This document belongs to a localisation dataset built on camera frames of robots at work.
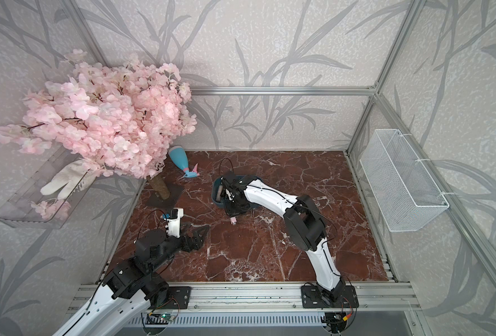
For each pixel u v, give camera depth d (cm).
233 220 87
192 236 65
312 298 73
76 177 67
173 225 64
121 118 53
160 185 92
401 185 62
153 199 98
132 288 52
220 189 102
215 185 100
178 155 114
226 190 76
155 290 63
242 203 78
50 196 63
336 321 71
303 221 52
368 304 72
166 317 70
